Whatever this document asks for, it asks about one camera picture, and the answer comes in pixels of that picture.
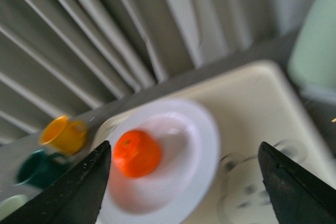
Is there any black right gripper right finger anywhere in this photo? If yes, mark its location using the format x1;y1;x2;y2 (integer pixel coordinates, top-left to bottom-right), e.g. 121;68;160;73
258;142;335;223

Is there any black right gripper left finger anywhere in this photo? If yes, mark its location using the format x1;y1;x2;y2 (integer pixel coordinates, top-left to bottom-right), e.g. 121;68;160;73
1;141;111;223

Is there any orange mandarin fruit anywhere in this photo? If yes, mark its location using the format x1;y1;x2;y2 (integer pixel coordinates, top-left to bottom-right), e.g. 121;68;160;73
112;130;162;178

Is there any white ribbed deep plate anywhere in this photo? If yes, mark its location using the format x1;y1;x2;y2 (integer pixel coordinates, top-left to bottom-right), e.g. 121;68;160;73
98;99;221;223

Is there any dark green mug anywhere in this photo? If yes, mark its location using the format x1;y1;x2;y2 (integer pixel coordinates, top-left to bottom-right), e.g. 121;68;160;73
15;149;71;189

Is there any yellow mug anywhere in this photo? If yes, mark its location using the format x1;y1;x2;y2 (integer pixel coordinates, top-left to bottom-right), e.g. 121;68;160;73
39;115;88;156

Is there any light green bowl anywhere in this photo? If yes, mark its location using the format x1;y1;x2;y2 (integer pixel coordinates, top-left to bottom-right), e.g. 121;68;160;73
1;194;28;220

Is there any cream bear serving tray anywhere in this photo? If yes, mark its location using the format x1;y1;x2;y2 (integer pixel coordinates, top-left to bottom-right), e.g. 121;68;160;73
93;61;335;223

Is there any light green cup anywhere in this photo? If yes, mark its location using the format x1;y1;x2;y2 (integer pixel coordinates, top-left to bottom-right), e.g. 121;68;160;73
287;0;335;89

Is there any white curtain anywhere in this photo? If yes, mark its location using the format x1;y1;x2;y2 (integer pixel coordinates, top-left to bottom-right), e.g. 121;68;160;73
1;0;314;145

